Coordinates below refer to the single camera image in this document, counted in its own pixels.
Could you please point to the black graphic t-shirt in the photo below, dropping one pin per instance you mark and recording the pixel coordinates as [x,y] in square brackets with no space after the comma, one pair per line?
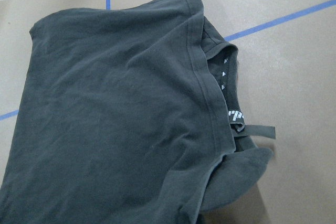
[129,116]

